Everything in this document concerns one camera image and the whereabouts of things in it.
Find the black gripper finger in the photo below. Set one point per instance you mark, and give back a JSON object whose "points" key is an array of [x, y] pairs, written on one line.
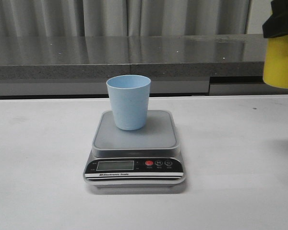
{"points": [[277, 24]]}

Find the yellow squeeze bottle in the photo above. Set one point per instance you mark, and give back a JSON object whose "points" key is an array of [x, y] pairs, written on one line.
{"points": [[276, 62]]}

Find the light blue plastic cup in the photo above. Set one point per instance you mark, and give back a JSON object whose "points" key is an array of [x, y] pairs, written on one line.
{"points": [[129, 96]]}

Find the silver electronic kitchen scale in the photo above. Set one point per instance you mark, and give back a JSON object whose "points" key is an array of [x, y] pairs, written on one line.
{"points": [[147, 157]]}

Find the grey stone counter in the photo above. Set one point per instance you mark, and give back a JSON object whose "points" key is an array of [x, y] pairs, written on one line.
{"points": [[62, 67]]}

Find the grey curtain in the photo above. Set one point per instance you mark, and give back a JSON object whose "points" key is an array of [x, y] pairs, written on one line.
{"points": [[122, 17]]}

